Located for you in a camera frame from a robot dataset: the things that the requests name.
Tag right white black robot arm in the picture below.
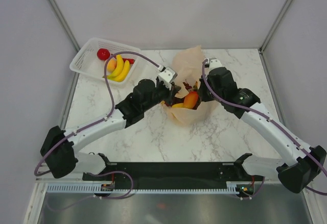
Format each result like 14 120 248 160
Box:
198 60 326 195

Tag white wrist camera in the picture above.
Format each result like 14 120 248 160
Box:
157 67 177 90
204 58 223 70

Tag fake yellow banana bunch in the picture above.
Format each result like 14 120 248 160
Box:
102 55 130 83

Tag fake yellow lemon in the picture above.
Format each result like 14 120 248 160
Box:
172 103 184 108

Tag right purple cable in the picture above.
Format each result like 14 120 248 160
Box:
201 58 327 196

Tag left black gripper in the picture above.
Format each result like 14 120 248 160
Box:
143 77 181 112

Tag white plastic fruit basket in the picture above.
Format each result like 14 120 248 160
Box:
69 37 141 82

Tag fake orange fruit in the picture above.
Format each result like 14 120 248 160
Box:
106 58 117 73

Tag white slotted cable duct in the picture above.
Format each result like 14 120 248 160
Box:
46 183 239 194

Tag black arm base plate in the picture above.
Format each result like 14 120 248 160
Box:
81 161 265 190

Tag aluminium frame rail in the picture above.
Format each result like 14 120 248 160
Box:
35 161 314 184

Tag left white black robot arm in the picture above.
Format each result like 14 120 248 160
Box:
40 79 180 180

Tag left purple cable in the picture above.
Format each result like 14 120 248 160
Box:
34 51 164 176

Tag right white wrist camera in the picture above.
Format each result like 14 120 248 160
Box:
204 58 223 70

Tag purple cable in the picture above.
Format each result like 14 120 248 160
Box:
201 58 327 196
34 51 164 176

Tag fake orange mango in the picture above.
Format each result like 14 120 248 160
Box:
183 91 199 109

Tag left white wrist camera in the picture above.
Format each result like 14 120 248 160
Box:
157 67 177 90

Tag fake red chili pepper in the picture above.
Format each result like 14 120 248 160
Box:
123 58 135 64

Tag fake dark red grapes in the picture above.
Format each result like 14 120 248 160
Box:
183 82 193 91

